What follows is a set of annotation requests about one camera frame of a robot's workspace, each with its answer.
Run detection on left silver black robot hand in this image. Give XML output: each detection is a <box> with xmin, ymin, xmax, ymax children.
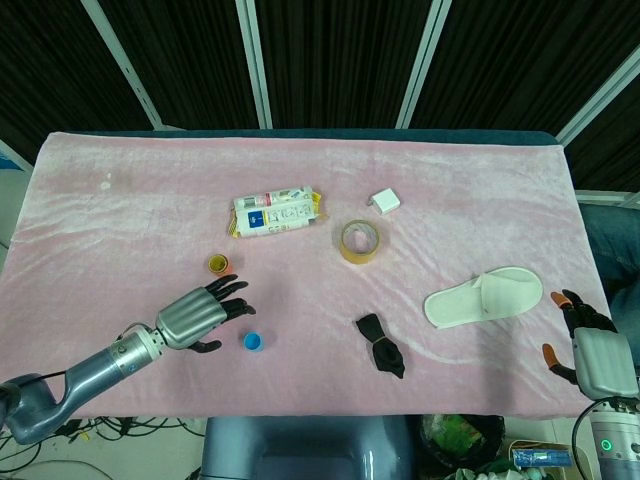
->
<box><xmin>154</xmin><ymin>274</ymin><xmax>257</xmax><ymax>354</ymax></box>

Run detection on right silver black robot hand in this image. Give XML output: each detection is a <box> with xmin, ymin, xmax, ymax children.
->
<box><xmin>542</xmin><ymin>288</ymin><xmax>640</xmax><ymax>400</ymax></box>

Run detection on white yellow snack package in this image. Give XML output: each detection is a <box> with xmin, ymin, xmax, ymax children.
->
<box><xmin>228</xmin><ymin>185</ymin><xmax>329</xmax><ymax>239</ymax></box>

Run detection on black floor cable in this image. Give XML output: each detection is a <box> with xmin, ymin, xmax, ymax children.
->
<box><xmin>0</xmin><ymin>414</ymin><xmax>207</xmax><ymax>480</ymax></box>

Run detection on yellow packing tape roll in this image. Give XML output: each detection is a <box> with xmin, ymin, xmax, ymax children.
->
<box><xmin>340</xmin><ymin>218</ymin><xmax>383</xmax><ymax>265</ymax></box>

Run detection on grey-blue robot torso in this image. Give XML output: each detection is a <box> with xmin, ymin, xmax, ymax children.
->
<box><xmin>200</xmin><ymin>415</ymin><xmax>416</xmax><ymax>480</ymax></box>

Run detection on black pleated curtain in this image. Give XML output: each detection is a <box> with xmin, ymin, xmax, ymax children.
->
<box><xmin>0</xmin><ymin>0</ymin><xmax>640</xmax><ymax>194</ymax></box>

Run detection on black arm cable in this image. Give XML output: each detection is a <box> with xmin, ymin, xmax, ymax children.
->
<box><xmin>19</xmin><ymin>369</ymin><xmax>69</xmax><ymax>384</ymax></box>
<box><xmin>571</xmin><ymin>397</ymin><xmax>612</xmax><ymax>480</ymax></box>

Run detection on blue flat box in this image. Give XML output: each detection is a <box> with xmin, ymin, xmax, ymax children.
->
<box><xmin>512</xmin><ymin>448</ymin><xmax>574</xmax><ymax>470</ymax></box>

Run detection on white fabric slipper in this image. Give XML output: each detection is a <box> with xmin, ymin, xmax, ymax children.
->
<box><xmin>423</xmin><ymin>266</ymin><xmax>544</xmax><ymax>330</ymax></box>

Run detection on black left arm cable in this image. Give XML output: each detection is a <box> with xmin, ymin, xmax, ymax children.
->
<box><xmin>19</xmin><ymin>369</ymin><xmax>69</xmax><ymax>384</ymax></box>

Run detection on black mesh trash bin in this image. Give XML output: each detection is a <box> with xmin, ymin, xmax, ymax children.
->
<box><xmin>418</xmin><ymin>413</ymin><xmax>506</xmax><ymax>474</ymax></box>

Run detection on white slanted frame post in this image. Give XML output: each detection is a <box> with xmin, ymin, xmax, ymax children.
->
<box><xmin>397</xmin><ymin>0</ymin><xmax>454</xmax><ymax>129</ymax></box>
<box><xmin>79</xmin><ymin>0</ymin><xmax>166</xmax><ymax>129</ymax></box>
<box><xmin>555</xmin><ymin>47</ymin><xmax>640</xmax><ymax>146</ymax></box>

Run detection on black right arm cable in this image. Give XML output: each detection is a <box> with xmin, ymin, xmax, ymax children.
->
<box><xmin>571</xmin><ymin>397</ymin><xmax>612</xmax><ymax>480</ymax></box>

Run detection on white double frame post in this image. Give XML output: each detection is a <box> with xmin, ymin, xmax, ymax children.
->
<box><xmin>234</xmin><ymin>0</ymin><xmax>274</xmax><ymax>129</ymax></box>

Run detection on white charger plug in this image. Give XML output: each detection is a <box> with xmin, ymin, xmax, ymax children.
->
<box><xmin>369</xmin><ymin>187</ymin><xmax>403</xmax><ymax>217</ymax></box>

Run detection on pink velvet table cloth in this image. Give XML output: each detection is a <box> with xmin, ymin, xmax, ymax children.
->
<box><xmin>0</xmin><ymin>130</ymin><xmax>601</xmax><ymax>431</ymax></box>

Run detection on black strap bundle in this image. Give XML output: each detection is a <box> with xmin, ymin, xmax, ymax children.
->
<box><xmin>355</xmin><ymin>313</ymin><xmax>407</xmax><ymax>380</ymax></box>

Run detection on blue jeans leg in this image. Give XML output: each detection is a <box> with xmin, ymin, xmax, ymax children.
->
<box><xmin>579</xmin><ymin>202</ymin><xmax>640</xmax><ymax>346</ymax></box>

